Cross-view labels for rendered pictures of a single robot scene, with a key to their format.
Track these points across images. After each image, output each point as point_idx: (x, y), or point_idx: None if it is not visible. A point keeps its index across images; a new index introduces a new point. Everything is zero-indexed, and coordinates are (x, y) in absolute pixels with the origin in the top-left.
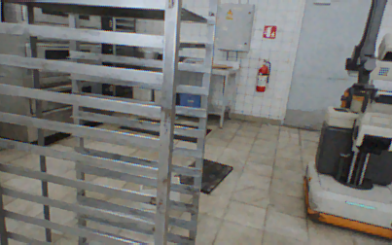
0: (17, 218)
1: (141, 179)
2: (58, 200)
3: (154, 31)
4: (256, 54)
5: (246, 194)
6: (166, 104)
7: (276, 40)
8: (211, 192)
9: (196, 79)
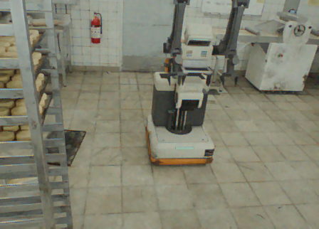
0: None
1: (15, 200)
2: None
3: None
4: (85, 6)
5: (102, 156)
6: (43, 185)
7: None
8: (72, 163)
9: None
